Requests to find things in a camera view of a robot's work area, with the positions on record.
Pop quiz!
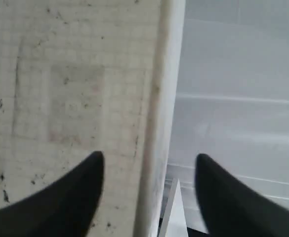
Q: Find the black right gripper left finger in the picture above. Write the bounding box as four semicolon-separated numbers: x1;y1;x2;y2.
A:
0;151;104;237

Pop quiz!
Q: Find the white perforated plastic basket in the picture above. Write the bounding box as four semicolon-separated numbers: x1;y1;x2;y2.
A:
0;0;186;237

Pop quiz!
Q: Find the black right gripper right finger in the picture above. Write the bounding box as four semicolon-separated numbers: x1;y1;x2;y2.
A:
195;154;289;237

